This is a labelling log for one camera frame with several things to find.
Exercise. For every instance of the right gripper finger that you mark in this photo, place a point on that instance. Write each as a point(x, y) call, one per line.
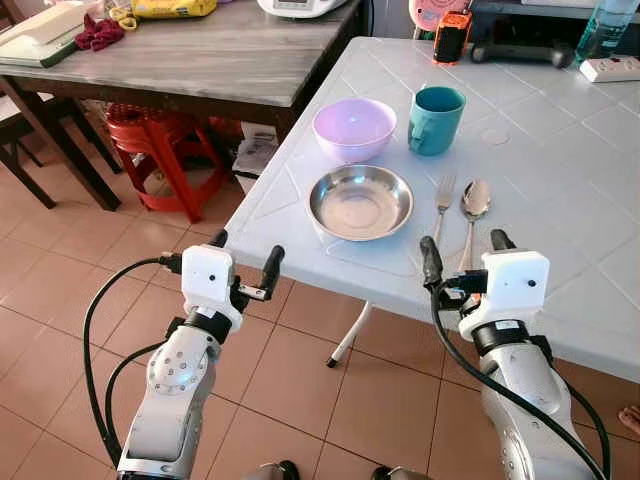
point(431, 262)
point(501, 240)

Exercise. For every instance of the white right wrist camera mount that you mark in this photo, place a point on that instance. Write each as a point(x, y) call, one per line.
point(518, 285)

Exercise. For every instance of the pink round object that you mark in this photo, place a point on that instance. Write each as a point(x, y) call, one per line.
point(435, 12)

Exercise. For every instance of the blue water bottle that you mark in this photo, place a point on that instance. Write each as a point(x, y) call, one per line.
point(605, 28)

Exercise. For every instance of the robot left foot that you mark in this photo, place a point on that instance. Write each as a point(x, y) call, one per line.
point(272, 471)

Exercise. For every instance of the grey top wooden table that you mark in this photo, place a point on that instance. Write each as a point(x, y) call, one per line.
point(200, 55)

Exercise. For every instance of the teal mug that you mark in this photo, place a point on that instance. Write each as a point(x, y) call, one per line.
point(437, 120)

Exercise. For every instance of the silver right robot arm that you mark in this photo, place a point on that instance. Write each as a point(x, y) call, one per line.
point(525, 390)

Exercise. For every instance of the orange black handheld device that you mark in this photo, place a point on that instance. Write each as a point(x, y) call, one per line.
point(452, 38)

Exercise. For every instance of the steel fork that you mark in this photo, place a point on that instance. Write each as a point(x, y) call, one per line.
point(444, 195)

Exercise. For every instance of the white plastic table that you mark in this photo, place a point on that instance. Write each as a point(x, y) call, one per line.
point(560, 180)

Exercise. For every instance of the white green box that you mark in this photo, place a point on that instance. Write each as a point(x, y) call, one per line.
point(40, 35)

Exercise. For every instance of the white paper stack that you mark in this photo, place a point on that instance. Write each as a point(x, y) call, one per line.
point(255, 160)

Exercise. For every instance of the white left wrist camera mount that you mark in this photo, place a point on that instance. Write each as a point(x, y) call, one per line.
point(207, 275)

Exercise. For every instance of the white power strip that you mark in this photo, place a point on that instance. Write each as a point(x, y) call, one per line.
point(612, 69)

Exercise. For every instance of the dark red cloth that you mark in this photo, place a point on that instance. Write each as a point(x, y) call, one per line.
point(98, 33)

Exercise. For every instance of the steel spoon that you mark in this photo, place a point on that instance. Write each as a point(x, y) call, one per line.
point(475, 200)

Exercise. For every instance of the person's bare foot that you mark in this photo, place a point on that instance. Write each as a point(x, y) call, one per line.
point(629, 420)

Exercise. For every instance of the purple plastic bowl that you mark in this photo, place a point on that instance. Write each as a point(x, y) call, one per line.
point(355, 125)

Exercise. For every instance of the steel plate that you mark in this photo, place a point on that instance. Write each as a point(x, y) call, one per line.
point(360, 203)

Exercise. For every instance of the yellow packet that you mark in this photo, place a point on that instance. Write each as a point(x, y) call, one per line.
point(170, 8)

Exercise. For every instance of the red plastic stool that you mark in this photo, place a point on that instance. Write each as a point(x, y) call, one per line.
point(165, 140)

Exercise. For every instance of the white kitchen appliance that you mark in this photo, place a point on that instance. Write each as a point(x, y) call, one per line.
point(300, 6)

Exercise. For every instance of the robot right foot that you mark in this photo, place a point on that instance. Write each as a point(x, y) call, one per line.
point(395, 474)

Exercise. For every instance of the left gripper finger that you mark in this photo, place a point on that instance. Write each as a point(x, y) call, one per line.
point(271, 265)
point(218, 238)

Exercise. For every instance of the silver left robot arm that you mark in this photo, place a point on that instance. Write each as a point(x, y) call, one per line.
point(175, 385)

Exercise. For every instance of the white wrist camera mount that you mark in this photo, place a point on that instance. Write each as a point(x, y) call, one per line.
point(518, 285)
point(207, 275)

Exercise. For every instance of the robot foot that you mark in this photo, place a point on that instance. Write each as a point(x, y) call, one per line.
point(395, 474)
point(272, 471)

